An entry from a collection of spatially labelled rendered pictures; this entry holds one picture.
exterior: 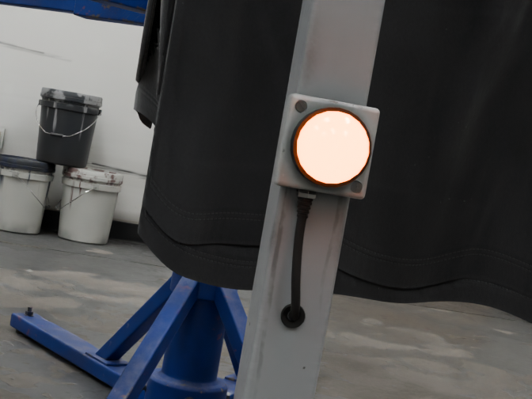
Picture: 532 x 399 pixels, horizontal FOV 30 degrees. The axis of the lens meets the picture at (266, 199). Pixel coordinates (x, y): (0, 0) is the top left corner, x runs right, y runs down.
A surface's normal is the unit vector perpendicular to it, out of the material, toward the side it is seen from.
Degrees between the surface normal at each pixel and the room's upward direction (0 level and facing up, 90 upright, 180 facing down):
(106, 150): 90
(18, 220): 93
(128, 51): 90
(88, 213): 93
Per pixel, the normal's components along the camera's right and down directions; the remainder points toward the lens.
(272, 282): 0.14, 0.07
